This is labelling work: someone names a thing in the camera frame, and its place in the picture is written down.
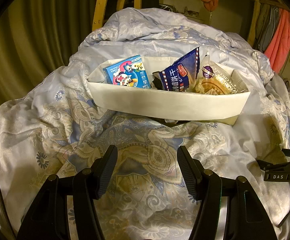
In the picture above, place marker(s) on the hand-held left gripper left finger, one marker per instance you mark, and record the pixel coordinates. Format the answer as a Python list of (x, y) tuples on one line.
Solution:
[(107, 171)]

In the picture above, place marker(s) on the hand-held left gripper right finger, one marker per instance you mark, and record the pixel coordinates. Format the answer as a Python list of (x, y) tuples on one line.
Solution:
[(187, 172)]

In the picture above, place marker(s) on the white fabric storage box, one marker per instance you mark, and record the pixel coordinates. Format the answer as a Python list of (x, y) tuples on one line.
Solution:
[(160, 102)]

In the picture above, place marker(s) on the round cake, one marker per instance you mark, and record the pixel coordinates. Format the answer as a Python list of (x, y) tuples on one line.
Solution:
[(212, 85)]

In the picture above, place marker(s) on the blue striped-edge biscuit packet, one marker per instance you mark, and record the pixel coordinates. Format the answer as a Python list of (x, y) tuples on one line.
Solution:
[(177, 76)]

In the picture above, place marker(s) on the floral blue white blanket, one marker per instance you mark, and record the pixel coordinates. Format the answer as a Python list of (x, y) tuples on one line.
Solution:
[(60, 120)]

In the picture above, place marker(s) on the blue cartoon print box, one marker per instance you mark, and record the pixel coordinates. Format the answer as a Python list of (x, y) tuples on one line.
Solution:
[(127, 72)]

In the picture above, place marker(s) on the coral hanging garment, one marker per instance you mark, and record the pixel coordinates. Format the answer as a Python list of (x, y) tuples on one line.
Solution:
[(281, 37)]

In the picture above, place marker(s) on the grey hanging garments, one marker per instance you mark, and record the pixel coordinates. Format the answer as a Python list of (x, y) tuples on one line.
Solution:
[(267, 22)]

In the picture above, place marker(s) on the green curtain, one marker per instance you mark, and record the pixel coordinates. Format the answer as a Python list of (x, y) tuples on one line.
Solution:
[(35, 30)]

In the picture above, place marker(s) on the wooden ladder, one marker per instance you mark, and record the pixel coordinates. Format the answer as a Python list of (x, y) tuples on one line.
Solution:
[(98, 7)]

